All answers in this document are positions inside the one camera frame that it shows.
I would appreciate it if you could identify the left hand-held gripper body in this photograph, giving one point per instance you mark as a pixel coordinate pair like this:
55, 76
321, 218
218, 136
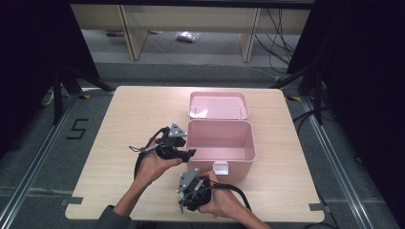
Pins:
168, 148

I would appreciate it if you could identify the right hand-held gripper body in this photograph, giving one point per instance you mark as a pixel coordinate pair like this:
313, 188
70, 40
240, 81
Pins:
196, 194

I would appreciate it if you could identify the person's left hand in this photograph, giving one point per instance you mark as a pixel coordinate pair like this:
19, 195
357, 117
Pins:
153, 168

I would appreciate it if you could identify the person's right hand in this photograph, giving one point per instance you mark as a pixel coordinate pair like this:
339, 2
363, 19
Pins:
223, 203

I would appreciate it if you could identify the clear plastic bag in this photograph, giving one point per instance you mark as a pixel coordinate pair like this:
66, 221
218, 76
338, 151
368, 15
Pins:
187, 36

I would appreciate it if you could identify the black metal stand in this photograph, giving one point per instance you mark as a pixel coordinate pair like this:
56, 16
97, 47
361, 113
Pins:
58, 101
318, 101

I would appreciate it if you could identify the small pink item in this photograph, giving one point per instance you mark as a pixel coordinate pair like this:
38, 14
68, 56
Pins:
114, 33

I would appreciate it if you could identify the black curtain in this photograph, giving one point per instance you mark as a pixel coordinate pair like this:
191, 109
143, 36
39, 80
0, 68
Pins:
366, 79
31, 63

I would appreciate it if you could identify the aluminium floor rail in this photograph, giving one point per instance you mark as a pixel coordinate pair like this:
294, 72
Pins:
35, 165
337, 168

